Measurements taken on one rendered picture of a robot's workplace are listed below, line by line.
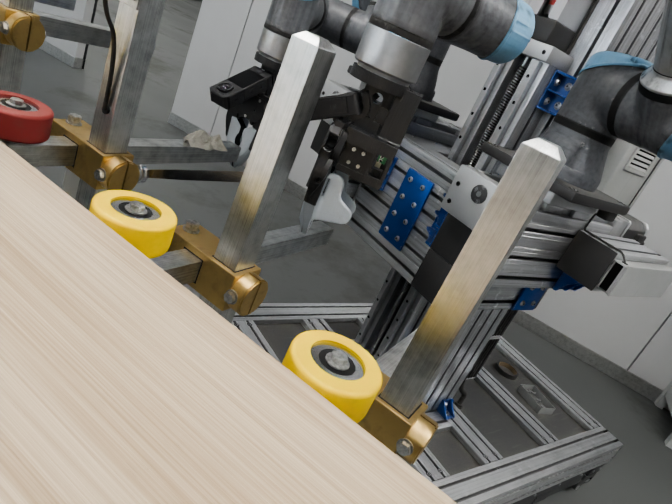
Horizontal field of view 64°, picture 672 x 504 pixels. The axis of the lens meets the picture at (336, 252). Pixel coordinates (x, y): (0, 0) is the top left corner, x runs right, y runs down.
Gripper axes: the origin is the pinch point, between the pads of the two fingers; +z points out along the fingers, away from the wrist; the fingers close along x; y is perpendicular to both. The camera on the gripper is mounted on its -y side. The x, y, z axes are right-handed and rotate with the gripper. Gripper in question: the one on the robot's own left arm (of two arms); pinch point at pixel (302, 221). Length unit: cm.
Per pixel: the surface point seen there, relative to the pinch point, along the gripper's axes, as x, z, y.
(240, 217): -8.4, -0.5, -5.7
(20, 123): -8.8, 0.3, -32.9
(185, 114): 301, 79, -140
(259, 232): -7.2, 0.7, -3.3
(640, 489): 124, 91, 151
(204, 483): -42.1, -0.1, 5.3
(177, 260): -10.5, 6.7, -10.3
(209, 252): -7.4, 5.7, -8.0
